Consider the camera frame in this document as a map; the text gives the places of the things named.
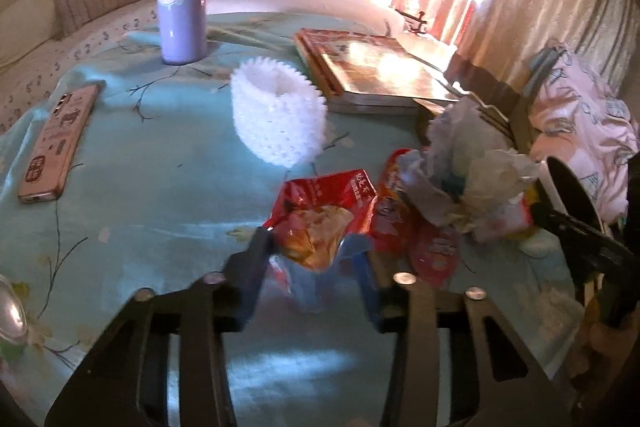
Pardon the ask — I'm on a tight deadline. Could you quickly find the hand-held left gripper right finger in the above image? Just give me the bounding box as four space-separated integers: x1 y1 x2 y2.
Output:
351 251 572 427

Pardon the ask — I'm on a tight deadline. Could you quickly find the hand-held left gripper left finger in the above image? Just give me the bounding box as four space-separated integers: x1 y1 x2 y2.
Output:
45 228 275 427

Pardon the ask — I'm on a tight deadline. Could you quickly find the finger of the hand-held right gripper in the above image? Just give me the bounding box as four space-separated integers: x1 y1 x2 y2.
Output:
531 201 608 253

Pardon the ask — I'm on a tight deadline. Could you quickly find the black trash bin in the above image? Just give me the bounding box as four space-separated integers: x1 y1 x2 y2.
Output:
537 155 608 235

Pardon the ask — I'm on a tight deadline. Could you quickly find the red snack packet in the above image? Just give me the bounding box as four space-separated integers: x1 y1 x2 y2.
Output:
263 168 377 271

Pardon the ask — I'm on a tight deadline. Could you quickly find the white foam net sleeve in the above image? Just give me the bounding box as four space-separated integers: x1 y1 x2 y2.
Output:
230 56 328 168

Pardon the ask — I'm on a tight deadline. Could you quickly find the pink plastic wrapper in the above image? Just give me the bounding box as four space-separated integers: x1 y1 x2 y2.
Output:
472 192 535 244

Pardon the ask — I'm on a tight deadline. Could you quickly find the red crumpled snack wrapper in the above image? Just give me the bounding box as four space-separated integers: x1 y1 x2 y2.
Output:
372 148 428 254

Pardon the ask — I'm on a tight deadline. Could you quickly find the round red foil lid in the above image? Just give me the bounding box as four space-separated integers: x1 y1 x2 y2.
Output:
409 224 464 286

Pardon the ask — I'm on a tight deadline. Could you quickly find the pink printed duvet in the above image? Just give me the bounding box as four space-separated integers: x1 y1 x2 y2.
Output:
529 44 640 223

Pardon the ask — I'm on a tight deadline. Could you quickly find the crumpled white tissue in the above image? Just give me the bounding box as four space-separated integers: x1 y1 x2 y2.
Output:
399 97 542 229

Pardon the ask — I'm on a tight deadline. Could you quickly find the grey blue cloth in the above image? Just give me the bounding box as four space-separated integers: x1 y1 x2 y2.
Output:
526 46 572 94

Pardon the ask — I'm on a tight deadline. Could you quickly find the red picture book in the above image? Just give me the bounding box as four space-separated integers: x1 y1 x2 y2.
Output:
294 28 462 104

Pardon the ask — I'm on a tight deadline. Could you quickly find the beige patterned curtain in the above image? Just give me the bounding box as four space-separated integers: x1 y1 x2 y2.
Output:
445 0 636 142

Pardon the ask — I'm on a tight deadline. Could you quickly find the phone in pink case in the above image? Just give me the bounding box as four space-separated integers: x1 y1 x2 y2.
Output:
18 83 102 204

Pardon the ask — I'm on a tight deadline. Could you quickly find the clear glass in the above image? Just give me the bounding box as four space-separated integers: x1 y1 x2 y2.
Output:
0 273 29 349

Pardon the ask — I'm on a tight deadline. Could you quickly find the small wooden rack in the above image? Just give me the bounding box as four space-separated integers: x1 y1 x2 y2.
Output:
391 3 429 31

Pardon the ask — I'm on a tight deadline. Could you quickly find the pink bed cover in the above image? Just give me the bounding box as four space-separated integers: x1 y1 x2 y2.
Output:
204 0 407 36

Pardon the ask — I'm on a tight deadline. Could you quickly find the number print sofa seat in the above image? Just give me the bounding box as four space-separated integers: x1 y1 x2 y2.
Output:
0 1 162 130

